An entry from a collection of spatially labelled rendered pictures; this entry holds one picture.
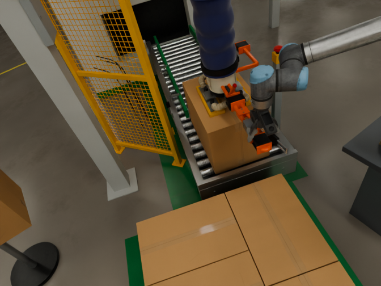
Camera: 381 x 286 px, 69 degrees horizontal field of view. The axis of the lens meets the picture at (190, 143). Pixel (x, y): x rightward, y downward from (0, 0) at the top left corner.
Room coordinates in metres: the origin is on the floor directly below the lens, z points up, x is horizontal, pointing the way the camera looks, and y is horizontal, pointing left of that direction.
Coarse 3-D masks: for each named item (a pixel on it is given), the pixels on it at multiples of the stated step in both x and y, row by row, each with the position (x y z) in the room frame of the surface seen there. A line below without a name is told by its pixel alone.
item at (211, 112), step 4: (196, 88) 1.62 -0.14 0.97; (200, 88) 1.59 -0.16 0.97; (204, 88) 1.55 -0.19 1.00; (208, 88) 1.57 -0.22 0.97; (200, 92) 1.55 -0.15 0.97; (200, 96) 1.51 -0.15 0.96; (204, 96) 1.49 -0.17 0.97; (204, 100) 1.45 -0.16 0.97; (208, 100) 1.44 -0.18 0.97; (212, 100) 1.39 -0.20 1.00; (216, 100) 1.42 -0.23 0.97; (204, 104) 1.42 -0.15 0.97; (208, 104) 1.40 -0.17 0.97; (208, 108) 1.37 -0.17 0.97; (208, 112) 1.33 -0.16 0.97; (212, 112) 1.32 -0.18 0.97; (216, 112) 1.31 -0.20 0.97; (220, 112) 1.30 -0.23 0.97; (224, 112) 1.30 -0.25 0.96; (212, 116) 1.30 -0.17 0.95
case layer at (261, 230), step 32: (256, 192) 0.95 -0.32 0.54; (288, 192) 0.90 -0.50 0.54; (160, 224) 0.92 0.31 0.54; (192, 224) 0.86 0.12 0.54; (224, 224) 0.80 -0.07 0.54; (256, 224) 0.75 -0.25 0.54; (288, 224) 0.70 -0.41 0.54; (160, 256) 0.72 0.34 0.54; (192, 256) 0.67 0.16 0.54; (224, 256) 0.62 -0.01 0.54; (256, 256) 0.58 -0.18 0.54; (288, 256) 0.53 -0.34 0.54; (320, 256) 0.49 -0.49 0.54
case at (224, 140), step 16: (192, 80) 1.75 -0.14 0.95; (240, 80) 1.60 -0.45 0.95; (192, 96) 1.56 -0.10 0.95; (192, 112) 1.58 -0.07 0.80; (208, 128) 1.21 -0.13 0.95; (224, 128) 1.18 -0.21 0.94; (240, 128) 1.19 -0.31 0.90; (208, 144) 1.21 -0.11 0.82; (224, 144) 1.18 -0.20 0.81; (240, 144) 1.19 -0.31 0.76; (224, 160) 1.18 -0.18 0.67; (240, 160) 1.19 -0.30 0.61
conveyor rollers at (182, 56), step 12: (192, 36) 3.32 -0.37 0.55; (156, 48) 3.28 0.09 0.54; (168, 48) 3.20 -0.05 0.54; (180, 48) 3.12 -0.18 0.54; (192, 48) 3.04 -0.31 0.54; (168, 60) 2.92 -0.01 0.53; (180, 60) 2.84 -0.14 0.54; (192, 60) 2.76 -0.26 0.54; (180, 72) 2.58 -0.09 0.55; (192, 72) 2.58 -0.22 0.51; (168, 84) 2.46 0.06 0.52; (180, 84) 2.38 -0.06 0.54; (180, 108) 2.02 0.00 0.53; (192, 132) 1.66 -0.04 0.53; (204, 156) 1.39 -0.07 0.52
